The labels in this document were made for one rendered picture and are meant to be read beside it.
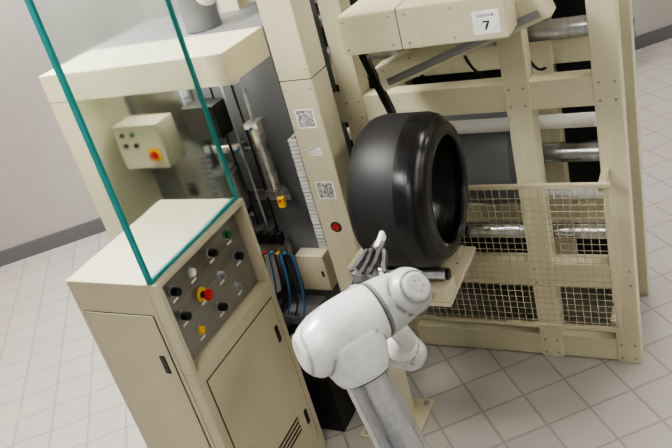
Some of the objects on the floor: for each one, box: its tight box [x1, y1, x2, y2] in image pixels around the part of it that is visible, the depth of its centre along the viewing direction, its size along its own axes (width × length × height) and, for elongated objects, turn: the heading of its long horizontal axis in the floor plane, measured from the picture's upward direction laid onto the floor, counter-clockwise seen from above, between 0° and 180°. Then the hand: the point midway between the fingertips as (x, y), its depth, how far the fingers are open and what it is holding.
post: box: [240, 0, 415, 415], centre depth 273 cm, size 13×13×250 cm
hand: (380, 241), depth 233 cm, fingers closed
